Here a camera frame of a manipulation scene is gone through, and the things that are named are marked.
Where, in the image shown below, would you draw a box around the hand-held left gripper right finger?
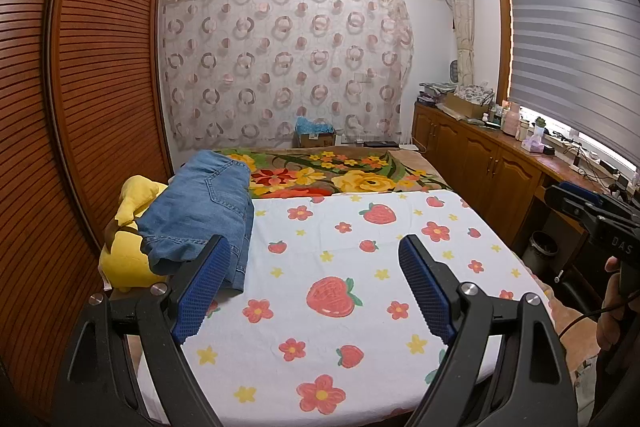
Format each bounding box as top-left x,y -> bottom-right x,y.
397,234 -> 578,427

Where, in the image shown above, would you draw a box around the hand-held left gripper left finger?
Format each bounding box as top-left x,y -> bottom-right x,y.
50,234 -> 233,427

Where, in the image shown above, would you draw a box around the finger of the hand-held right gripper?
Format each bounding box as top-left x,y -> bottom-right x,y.
544,183 -> 608,225

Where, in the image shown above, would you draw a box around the blue denim pants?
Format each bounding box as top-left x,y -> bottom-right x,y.
137,150 -> 256,293

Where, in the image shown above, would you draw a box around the person's right hand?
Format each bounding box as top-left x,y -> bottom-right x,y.
595,256 -> 640,353

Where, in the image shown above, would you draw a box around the black trash bin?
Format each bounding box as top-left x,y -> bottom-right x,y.
527,231 -> 560,276

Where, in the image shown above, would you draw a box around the yellow plush toy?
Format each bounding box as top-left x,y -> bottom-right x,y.
99,175 -> 168,293

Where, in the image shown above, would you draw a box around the white strawberry printed sheet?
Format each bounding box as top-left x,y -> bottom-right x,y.
135,191 -> 551,425

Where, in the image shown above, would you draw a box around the pink bottle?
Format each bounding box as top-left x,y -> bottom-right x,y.
502,103 -> 521,140

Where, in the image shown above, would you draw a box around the brown wooden cabinet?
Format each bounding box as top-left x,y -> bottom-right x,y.
412,99 -> 640,258

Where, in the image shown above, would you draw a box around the colourful floral blanket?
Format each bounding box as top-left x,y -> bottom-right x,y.
212,147 -> 446,198

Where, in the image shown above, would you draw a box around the open cardboard box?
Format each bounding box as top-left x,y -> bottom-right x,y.
442,89 -> 495,118

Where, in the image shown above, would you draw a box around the grey striped window blind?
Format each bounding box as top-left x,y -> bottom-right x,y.
505,0 -> 640,162

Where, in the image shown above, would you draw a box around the small cardboard box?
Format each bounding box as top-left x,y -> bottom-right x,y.
298,132 -> 337,148

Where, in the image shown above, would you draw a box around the beige patterned window curtain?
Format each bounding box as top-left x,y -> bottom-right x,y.
444,0 -> 476,88

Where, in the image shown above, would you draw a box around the brown slatted wooden wardrobe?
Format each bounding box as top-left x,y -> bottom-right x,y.
0,0 -> 176,408

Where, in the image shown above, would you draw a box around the sheer circle-patterned curtain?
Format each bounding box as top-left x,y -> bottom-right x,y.
159,0 -> 416,152

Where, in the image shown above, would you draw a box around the black cable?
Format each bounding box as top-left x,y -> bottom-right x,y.
557,291 -> 640,339

